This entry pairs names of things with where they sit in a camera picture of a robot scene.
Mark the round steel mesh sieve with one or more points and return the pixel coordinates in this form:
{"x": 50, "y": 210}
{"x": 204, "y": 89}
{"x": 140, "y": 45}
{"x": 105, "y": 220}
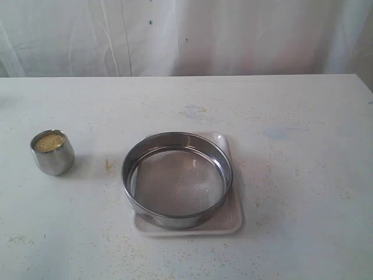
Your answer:
{"x": 177, "y": 180}

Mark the yellow and white grain mix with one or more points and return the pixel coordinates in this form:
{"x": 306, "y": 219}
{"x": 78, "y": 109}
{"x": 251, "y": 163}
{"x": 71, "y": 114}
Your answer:
{"x": 49, "y": 143}

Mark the white curtain backdrop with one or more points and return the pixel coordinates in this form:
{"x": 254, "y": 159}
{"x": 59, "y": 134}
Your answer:
{"x": 185, "y": 38}

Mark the white square plastic tray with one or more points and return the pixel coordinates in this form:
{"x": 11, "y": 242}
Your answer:
{"x": 228, "y": 220}

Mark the stainless steel cup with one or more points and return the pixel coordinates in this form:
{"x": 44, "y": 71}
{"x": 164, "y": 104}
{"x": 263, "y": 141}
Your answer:
{"x": 56, "y": 162}

